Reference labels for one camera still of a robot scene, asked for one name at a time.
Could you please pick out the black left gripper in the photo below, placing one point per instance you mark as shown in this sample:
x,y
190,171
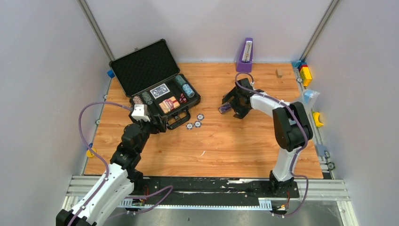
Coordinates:
x,y
157,120

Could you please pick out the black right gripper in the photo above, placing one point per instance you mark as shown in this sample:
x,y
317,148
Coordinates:
x,y
240,112

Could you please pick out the purple chip stack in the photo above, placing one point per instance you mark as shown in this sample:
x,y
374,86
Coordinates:
x,y
224,108

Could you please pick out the clear round dealer button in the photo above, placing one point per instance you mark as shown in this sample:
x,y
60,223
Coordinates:
x,y
171,103

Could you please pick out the blue white 10 chip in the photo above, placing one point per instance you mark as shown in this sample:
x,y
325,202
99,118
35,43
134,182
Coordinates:
x,y
189,126
197,124
200,117

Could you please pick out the blue playing card deck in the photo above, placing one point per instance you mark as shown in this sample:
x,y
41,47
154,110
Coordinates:
x,y
159,90

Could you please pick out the light blue chip stack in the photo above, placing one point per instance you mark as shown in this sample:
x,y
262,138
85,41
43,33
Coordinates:
x,y
188,90

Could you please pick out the black poker set case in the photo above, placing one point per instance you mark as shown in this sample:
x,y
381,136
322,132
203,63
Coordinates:
x,y
148,67

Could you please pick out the yellow big blind button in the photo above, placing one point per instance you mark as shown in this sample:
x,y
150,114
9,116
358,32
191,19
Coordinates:
x,y
91,152

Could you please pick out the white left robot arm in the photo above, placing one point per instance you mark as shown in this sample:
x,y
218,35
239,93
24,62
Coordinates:
x,y
120,177

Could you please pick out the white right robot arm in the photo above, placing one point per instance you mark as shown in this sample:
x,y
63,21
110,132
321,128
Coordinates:
x,y
292,128

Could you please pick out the red playing card box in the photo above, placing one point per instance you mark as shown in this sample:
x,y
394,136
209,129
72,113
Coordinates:
x,y
164,108

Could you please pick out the olive blue chip stack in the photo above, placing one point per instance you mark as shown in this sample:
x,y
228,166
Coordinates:
x,y
147,98

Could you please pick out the purple metronome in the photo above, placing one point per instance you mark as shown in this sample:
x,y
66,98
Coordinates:
x,y
244,59

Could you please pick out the small wooden block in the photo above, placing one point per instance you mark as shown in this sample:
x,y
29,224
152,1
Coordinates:
x,y
279,73

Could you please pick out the dark green chip stack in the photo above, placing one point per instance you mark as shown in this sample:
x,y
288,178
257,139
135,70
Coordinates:
x,y
180,80

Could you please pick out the clear bubble wrap bag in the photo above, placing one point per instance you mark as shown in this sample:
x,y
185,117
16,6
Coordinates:
x,y
308,98

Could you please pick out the yellow toy block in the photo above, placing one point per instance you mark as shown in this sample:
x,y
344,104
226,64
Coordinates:
x,y
305,75

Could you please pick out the yellow curved toy piece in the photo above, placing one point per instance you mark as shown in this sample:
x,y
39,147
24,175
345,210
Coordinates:
x,y
317,121

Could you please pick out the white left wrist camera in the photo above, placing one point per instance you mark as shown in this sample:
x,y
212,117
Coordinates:
x,y
140,113

